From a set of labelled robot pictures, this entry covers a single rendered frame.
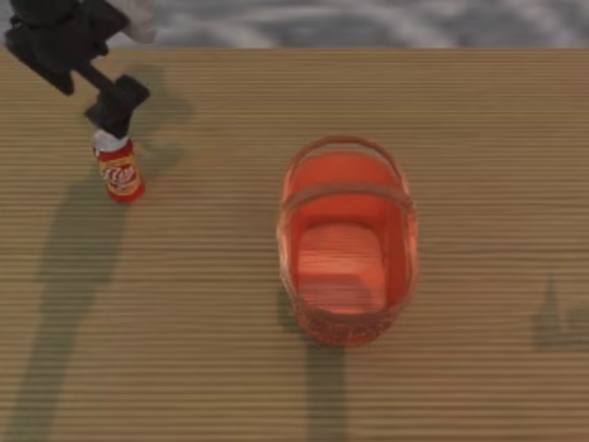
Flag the orange plastic basket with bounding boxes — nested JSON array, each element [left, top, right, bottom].
[[275, 134, 421, 349]]

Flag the red soda can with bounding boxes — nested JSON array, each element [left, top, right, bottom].
[[92, 129, 146, 205]]

